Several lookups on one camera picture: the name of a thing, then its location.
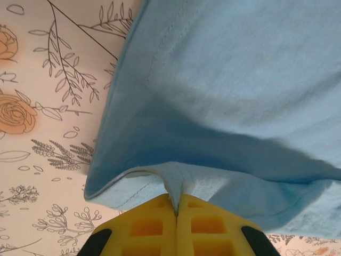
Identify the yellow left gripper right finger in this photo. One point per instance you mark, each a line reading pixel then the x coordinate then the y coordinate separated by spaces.
pixel 210 213

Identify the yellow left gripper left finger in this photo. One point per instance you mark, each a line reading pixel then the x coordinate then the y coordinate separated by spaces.
pixel 149 213

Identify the light blue t-shirt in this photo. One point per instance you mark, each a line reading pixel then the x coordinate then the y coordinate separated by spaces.
pixel 226 93

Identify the floral patterned tablecloth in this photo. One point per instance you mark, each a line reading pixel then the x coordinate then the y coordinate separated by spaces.
pixel 40 133

